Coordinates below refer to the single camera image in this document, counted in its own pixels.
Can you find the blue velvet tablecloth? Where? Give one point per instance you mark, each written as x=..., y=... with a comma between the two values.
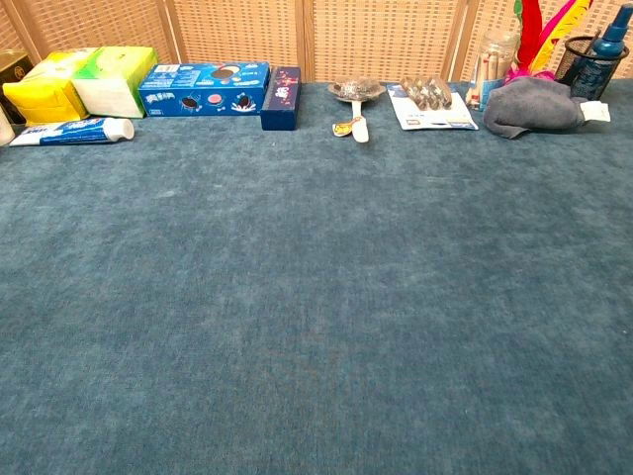
x=316, y=297

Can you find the dark blue narrow box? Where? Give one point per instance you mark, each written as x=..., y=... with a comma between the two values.
x=282, y=99

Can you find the blue white battery blister pack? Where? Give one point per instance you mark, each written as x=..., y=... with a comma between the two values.
x=430, y=111

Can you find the blue Oreo cookie box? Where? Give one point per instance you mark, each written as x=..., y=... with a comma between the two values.
x=205, y=91

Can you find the woven rattan folding screen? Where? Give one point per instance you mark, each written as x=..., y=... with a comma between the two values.
x=316, y=34

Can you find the clear jar of wooden sticks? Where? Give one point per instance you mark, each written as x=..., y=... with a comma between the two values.
x=494, y=59

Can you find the grey folded cloth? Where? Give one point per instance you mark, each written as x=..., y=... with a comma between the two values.
x=531, y=106

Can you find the green tissue pack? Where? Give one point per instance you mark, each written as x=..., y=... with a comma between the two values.
x=116, y=79

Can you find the blue white toothpaste tube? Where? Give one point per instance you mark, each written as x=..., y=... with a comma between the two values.
x=69, y=132

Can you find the colourful feather shuttlecock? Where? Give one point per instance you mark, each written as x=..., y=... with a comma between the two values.
x=536, y=34

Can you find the white cloth label tag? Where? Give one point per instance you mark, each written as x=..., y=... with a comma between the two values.
x=596, y=111

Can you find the yellow tissue pack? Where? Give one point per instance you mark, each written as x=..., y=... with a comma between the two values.
x=44, y=91

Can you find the black mesh pen holder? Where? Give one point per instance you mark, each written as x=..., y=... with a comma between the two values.
x=591, y=69

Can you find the white cylindrical container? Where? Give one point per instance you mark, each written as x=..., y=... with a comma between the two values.
x=5, y=131

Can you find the dark gold box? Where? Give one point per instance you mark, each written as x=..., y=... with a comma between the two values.
x=12, y=71

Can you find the blue spray bottle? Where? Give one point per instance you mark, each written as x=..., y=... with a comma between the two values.
x=612, y=37

